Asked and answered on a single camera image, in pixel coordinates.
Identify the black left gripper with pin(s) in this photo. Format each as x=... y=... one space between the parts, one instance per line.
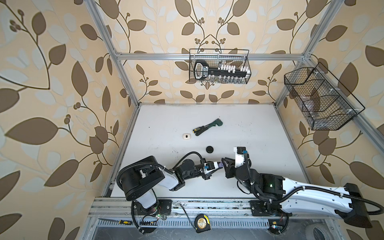
x=218 y=168

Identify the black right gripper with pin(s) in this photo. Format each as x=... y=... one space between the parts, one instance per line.
x=230 y=167

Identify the black earbud case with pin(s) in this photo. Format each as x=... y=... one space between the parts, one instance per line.
x=209 y=149

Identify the beige earbud charging case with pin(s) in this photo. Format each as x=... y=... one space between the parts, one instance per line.
x=186 y=136

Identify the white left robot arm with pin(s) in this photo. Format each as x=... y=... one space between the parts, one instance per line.
x=137 y=180

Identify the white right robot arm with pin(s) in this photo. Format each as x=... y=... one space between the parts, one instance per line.
x=279 y=195

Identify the green rivet gun tool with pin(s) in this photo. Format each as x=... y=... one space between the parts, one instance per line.
x=199 y=130

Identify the yellow black tape measure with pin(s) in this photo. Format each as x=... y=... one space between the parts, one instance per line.
x=202 y=223

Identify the black socket set holder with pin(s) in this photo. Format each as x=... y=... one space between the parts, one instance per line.
x=203 y=70

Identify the grey tape roll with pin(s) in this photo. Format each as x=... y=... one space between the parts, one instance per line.
x=317 y=232

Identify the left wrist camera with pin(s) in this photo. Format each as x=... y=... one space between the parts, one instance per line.
x=209 y=166

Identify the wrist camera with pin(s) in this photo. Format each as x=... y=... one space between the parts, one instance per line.
x=240 y=158
x=209 y=166

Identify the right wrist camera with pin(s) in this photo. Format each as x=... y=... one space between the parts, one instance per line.
x=240 y=158

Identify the black wire basket back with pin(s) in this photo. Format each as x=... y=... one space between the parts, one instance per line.
x=235 y=57

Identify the black wire basket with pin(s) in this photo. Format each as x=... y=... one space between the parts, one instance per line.
x=235 y=57
x=325 y=101

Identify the yellow handled screwdriver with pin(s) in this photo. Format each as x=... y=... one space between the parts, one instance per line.
x=118 y=222

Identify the black wire basket right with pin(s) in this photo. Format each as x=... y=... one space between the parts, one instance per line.
x=325 y=101

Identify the aluminium frame post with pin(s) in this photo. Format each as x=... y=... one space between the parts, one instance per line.
x=325 y=11

